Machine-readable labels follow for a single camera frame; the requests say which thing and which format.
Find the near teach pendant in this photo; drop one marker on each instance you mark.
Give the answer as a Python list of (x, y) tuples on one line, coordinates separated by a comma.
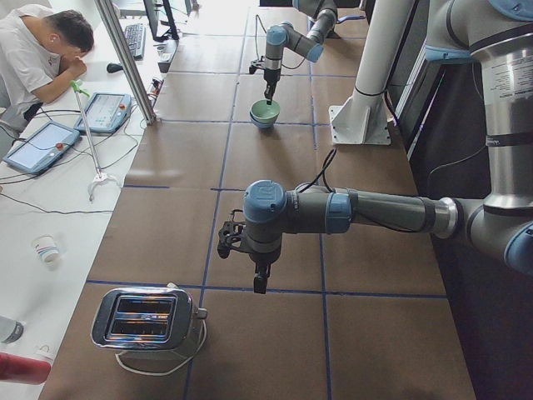
[(42, 149)]

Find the white camera pole with base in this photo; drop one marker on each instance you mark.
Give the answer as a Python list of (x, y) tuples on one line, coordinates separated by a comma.
[(361, 120)]

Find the paper cup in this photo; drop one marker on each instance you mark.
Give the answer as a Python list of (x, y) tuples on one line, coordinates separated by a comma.
[(46, 248)]

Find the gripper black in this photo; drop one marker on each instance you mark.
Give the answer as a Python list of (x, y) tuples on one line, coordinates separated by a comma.
[(261, 257), (270, 77)]

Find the aluminium frame post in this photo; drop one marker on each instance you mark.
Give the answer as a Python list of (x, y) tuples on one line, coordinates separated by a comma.
[(115, 32)]

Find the seated person white shirt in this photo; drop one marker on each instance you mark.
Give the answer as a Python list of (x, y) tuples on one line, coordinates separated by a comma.
[(41, 54)]

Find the green bowl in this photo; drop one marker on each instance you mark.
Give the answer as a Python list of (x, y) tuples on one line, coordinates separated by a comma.
[(265, 109)]

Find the red bottle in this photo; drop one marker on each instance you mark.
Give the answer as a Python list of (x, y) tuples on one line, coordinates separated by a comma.
[(16, 369)]

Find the orange black connector far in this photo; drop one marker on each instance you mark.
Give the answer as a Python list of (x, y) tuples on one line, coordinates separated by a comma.
[(155, 87)]

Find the teach pendant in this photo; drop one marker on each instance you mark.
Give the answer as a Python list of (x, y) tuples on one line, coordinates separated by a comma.
[(106, 112), (42, 149)]

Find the far teach pendant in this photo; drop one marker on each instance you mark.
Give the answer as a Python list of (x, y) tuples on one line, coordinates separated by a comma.
[(106, 112)]

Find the black monitor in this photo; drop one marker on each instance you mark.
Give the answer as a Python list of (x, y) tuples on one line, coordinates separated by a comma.
[(161, 21)]

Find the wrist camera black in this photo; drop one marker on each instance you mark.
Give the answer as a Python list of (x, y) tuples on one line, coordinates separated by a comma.
[(257, 64), (231, 236)]

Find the black keyboard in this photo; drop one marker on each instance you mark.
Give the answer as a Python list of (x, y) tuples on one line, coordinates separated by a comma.
[(135, 35)]

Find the blue bowl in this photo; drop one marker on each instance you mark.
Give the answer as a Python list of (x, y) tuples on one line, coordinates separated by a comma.
[(264, 121)]

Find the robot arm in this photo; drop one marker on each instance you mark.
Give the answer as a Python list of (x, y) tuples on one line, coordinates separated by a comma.
[(495, 34), (284, 35)]

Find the black computer mouse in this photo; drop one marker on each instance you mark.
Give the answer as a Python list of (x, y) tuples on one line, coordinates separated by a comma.
[(114, 67)]

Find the silver toaster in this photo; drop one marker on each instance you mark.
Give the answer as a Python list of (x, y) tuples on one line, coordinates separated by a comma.
[(157, 323)]

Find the blue saucepan with glass lid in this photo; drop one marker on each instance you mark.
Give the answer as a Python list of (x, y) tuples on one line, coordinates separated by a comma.
[(342, 20)]

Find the reacher grabber stick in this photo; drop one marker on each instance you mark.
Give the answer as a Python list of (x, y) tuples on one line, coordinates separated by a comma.
[(101, 176)]

